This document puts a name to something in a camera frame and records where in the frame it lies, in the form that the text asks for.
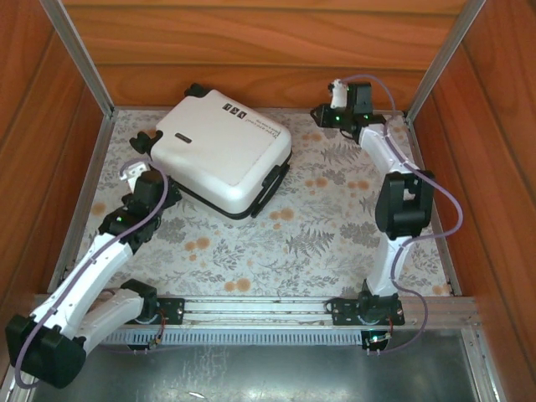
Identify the white hard-shell suitcase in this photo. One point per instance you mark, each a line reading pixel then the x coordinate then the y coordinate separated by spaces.
pixel 218 151

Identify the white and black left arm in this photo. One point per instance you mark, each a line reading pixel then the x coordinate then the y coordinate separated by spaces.
pixel 84 276

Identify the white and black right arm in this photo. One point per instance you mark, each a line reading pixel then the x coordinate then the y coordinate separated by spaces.
pixel 402 205

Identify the floral table mat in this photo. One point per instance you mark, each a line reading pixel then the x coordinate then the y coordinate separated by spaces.
pixel 293 251

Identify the steel sheet panel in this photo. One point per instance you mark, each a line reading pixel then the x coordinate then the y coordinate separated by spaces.
pixel 251 372

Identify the aluminium table side rail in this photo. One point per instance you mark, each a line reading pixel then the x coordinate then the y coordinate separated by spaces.
pixel 84 201

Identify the aluminium frame post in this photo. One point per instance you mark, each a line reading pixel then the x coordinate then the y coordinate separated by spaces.
pixel 79 58
pixel 444 58

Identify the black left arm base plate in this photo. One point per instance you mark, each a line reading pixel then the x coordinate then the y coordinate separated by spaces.
pixel 171 310

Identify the aluminium front rail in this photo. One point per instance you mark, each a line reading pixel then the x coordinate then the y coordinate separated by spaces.
pixel 259 307

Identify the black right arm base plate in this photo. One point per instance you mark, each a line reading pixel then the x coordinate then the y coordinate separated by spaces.
pixel 345 310

